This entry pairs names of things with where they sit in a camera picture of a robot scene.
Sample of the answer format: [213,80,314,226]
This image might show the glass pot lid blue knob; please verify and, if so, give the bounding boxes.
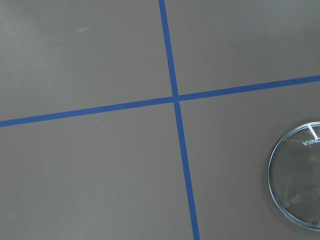
[267,121,320,232]

